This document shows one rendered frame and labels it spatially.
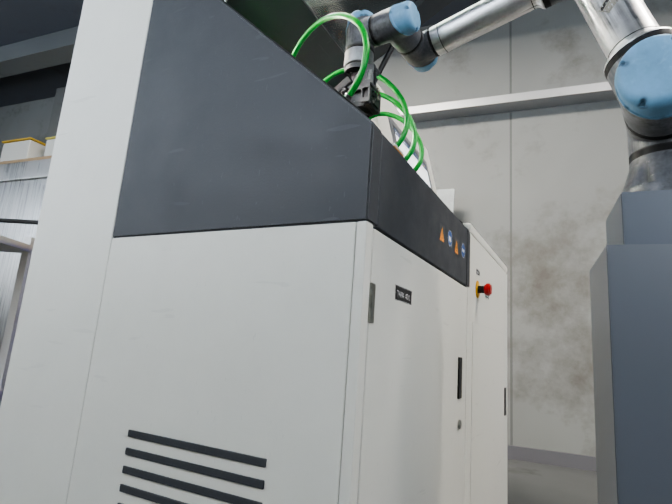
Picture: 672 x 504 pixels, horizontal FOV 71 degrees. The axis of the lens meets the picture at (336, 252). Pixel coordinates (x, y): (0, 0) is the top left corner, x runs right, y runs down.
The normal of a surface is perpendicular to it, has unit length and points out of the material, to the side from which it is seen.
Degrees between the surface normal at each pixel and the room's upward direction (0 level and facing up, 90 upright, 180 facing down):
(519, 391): 90
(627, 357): 90
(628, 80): 97
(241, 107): 90
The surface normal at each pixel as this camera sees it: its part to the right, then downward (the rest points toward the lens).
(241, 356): -0.47, -0.21
